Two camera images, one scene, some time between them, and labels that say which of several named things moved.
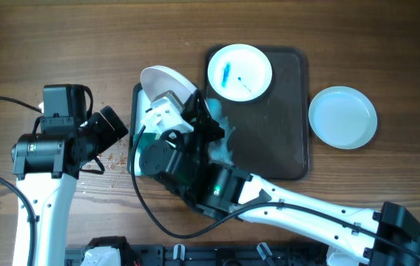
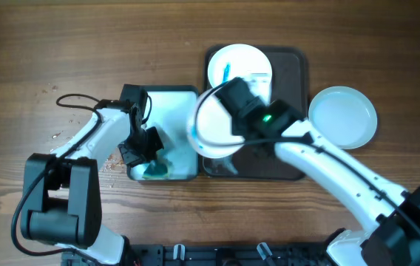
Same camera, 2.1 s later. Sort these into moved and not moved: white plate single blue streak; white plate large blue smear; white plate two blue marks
Moved: white plate large blue smear
Not moved: white plate two blue marks; white plate single blue streak
